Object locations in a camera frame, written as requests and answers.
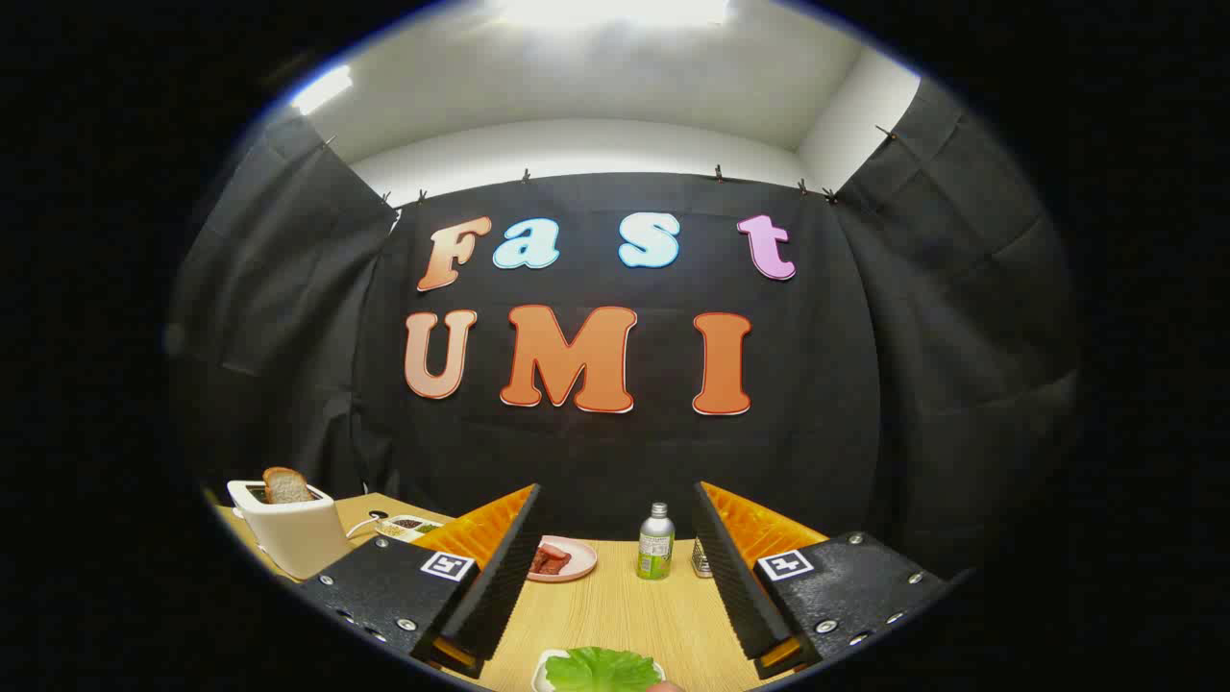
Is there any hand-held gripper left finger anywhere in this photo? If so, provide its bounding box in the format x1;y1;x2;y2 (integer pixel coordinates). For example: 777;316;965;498
298;483;542;680

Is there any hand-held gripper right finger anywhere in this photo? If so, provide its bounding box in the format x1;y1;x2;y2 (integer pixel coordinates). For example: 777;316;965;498
692;481;952;681

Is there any green lettuce leaf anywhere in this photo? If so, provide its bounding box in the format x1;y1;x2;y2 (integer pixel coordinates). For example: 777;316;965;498
545;647;662;692

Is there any toasted bread slice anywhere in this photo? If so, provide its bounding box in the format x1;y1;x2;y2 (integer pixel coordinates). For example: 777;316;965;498
262;467;313;505

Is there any pink round plate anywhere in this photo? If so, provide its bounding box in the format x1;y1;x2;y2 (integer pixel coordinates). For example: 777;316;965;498
527;535;599;583

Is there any silver bottle green label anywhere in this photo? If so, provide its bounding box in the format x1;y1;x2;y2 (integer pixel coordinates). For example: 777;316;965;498
636;502;676;581

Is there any white square plate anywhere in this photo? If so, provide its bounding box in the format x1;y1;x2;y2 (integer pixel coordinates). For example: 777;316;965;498
531;650;666;692

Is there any white divided condiment dish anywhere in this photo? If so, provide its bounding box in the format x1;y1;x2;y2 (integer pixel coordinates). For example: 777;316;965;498
375;515;445;544

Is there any black backdrop cloth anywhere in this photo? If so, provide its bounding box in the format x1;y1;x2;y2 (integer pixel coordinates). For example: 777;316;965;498
168;82;1077;587

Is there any white toaster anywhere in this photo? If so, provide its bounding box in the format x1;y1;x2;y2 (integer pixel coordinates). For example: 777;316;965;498
227;479;355;581

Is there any ceiling light panel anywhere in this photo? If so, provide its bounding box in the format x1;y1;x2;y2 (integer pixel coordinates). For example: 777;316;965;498
500;0;731;26
288;65;354;116

